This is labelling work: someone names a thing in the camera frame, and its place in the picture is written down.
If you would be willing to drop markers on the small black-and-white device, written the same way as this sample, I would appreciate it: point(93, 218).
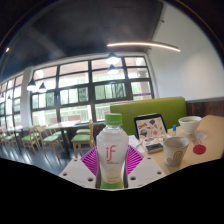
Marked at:
point(154, 147)

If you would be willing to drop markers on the beige patterned ceramic cup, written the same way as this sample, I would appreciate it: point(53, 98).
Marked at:
point(175, 151)

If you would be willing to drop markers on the clear green-capped drink bottle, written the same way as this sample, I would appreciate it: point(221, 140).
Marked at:
point(111, 150)

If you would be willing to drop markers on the white paper sheet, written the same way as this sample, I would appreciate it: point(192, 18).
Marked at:
point(136, 141)

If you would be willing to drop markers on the sticker-covered black tablet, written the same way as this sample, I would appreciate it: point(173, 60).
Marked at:
point(151, 126)

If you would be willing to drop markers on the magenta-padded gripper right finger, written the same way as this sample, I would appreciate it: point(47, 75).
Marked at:
point(133, 161)

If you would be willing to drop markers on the curved linear ceiling light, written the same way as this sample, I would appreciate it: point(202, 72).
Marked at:
point(143, 44)

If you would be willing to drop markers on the green upholstered bench backrest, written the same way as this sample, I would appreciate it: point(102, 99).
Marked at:
point(150, 110)

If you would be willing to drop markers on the large dark-framed grid window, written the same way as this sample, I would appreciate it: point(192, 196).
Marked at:
point(76, 93)

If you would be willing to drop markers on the group of pendant ceiling lamps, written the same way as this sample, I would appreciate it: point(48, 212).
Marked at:
point(112, 59)

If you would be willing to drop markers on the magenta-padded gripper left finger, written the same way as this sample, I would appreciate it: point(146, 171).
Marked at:
point(89, 163)

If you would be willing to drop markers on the group of green-seated wooden chairs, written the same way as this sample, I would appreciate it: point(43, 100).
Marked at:
point(50, 138)

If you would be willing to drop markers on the white ceramic bowl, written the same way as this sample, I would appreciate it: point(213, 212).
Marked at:
point(190, 125)

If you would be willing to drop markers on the small blue-capped bottle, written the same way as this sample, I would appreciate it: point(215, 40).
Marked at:
point(174, 131)

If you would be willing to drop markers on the flat round red coaster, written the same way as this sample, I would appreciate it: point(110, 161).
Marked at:
point(199, 149)

